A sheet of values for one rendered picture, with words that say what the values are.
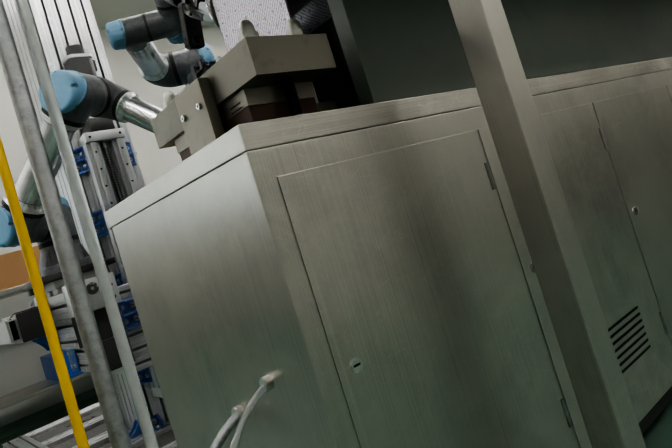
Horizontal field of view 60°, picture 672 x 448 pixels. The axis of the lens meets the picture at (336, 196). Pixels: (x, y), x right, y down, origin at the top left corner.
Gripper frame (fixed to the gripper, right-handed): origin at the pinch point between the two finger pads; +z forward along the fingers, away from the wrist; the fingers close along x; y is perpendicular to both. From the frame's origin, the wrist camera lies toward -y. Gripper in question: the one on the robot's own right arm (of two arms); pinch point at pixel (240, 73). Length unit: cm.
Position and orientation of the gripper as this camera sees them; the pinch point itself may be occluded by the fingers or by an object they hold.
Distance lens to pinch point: 128.7
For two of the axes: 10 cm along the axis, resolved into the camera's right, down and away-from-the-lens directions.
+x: 7.4, -2.1, 6.4
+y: -3.0, -9.5, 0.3
